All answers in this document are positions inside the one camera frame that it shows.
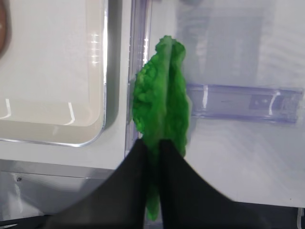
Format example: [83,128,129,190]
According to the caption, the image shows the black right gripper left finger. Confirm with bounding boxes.
[44,139,150,229]

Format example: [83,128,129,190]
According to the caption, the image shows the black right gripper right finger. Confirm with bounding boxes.
[159,140,305,229]

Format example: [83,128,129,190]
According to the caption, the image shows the green lettuce leaf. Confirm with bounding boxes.
[132,35,190,221]

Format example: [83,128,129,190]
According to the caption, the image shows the round bread slice on tray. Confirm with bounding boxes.
[0,0,11,58]

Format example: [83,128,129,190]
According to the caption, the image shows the white rectangular tray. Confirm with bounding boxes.
[0,0,109,147]

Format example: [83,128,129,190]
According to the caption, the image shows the right clear acrylic rack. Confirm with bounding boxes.
[127,0,305,153]

